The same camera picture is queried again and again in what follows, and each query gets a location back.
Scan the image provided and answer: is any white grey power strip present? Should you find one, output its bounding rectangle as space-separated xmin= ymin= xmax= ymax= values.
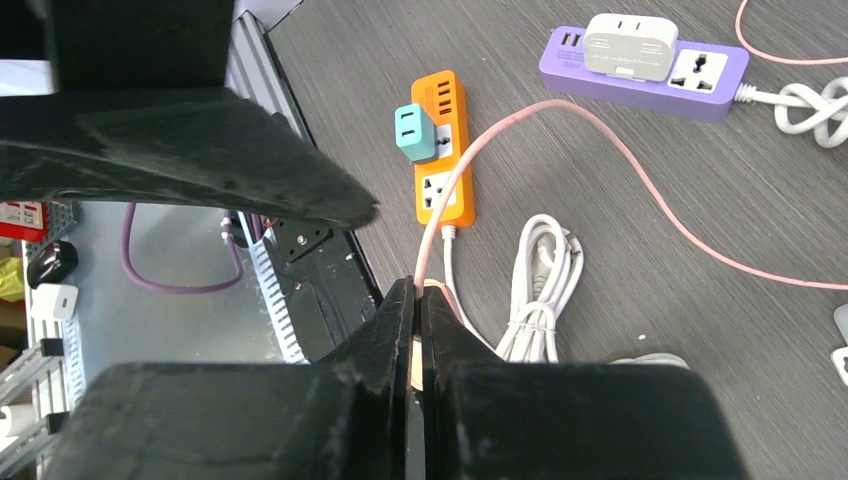
xmin=829 ymin=303 xmax=848 ymax=389

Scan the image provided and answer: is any purple power strip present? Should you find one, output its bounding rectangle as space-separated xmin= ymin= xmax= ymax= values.
xmin=538 ymin=25 xmax=750 ymax=122

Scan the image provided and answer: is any white coiled cable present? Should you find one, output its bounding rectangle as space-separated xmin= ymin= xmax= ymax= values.
xmin=440 ymin=213 xmax=586 ymax=364

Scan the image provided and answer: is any white bundled cord with plug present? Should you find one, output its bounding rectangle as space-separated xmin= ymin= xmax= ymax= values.
xmin=733 ymin=76 xmax=848 ymax=150

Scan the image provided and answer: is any white adapter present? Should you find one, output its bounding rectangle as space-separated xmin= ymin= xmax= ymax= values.
xmin=582 ymin=13 xmax=679 ymax=82

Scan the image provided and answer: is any teal charger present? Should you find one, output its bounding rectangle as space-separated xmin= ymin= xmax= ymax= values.
xmin=394 ymin=103 xmax=437 ymax=163

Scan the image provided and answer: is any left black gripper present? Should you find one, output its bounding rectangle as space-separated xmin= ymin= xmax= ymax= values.
xmin=1 ymin=0 xmax=378 ymax=230

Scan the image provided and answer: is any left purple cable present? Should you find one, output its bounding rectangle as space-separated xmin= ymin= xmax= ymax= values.
xmin=120 ymin=201 xmax=266 ymax=296

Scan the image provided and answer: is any orange power strip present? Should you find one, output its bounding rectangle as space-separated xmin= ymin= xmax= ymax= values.
xmin=409 ymin=69 xmax=477 ymax=230

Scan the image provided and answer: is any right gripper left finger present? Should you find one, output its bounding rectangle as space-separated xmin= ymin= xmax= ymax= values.
xmin=44 ymin=278 xmax=415 ymax=479

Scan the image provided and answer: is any pink charging cable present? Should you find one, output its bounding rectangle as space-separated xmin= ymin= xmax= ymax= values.
xmin=409 ymin=0 xmax=848 ymax=392

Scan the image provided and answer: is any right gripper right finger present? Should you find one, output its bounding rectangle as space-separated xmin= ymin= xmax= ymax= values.
xmin=420 ymin=287 xmax=749 ymax=479

